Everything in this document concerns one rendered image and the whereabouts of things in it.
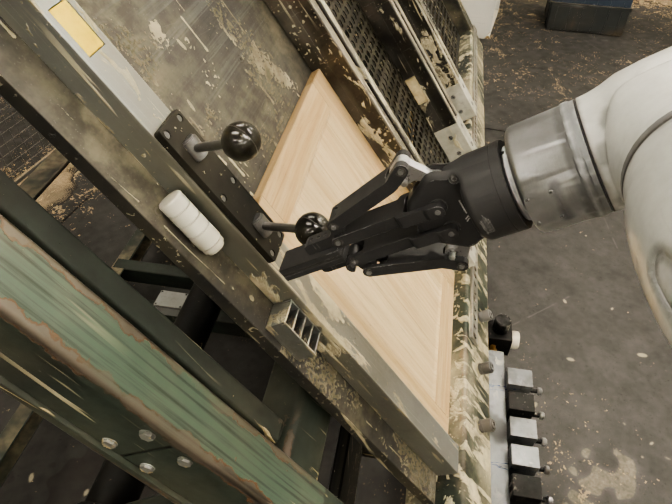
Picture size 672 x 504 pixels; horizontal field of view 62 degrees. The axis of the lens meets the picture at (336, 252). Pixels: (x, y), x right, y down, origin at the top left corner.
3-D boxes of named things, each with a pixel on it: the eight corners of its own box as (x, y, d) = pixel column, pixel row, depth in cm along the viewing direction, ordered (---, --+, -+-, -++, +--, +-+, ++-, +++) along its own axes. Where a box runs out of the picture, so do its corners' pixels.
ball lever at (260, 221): (256, 247, 68) (323, 257, 58) (236, 225, 66) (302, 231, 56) (275, 224, 70) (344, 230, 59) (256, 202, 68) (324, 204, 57)
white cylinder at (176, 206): (153, 211, 60) (202, 260, 64) (172, 202, 59) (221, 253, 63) (164, 194, 62) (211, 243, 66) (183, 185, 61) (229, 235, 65)
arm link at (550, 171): (621, 237, 41) (540, 260, 44) (602, 166, 48) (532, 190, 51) (582, 141, 37) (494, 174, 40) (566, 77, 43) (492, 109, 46)
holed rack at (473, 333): (475, 345, 118) (478, 345, 117) (469, 337, 116) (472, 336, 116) (476, 31, 235) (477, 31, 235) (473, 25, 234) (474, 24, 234)
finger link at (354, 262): (454, 196, 49) (462, 207, 50) (350, 237, 55) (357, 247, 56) (453, 224, 47) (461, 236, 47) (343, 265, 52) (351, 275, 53)
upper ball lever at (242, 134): (189, 173, 62) (251, 169, 52) (165, 147, 60) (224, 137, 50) (211, 150, 63) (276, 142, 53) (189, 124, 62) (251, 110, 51)
